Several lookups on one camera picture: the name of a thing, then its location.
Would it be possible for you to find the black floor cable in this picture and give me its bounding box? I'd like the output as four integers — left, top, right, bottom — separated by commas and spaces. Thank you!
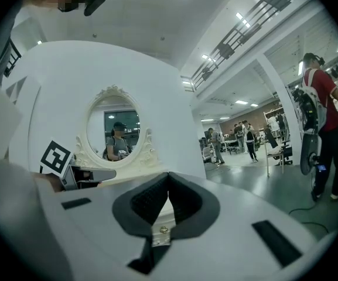
288, 202, 330, 235

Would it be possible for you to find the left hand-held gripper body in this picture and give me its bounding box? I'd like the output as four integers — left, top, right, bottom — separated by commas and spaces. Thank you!
39, 139, 101, 192

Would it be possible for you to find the wooden chair with cushion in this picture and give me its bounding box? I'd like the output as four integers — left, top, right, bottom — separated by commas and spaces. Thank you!
264, 141, 293, 177

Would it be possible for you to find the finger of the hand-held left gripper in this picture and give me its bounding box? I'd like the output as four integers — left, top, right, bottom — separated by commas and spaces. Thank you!
80, 169, 117, 184

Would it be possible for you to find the black office chair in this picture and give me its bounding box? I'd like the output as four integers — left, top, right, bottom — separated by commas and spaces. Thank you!
280, 133, 294, 166

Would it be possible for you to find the person's left hand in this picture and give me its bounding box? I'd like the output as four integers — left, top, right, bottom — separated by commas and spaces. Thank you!
35, 172, 64, 193

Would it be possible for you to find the grey wheeled device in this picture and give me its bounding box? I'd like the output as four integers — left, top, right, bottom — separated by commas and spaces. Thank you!
299, 132, 330, 201

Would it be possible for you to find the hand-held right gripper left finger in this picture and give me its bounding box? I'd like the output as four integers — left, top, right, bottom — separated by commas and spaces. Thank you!
36, 171, 170, 281

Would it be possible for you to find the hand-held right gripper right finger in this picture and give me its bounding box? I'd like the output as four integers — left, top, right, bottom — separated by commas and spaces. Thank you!
152, 171, 338, 281

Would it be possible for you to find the white ornate oval mirror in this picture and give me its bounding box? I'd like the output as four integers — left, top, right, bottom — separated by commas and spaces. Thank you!
74, 84, 162, 179

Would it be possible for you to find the black metal railing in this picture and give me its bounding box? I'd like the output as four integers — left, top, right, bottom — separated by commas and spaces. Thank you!
182, 0, 309, 92

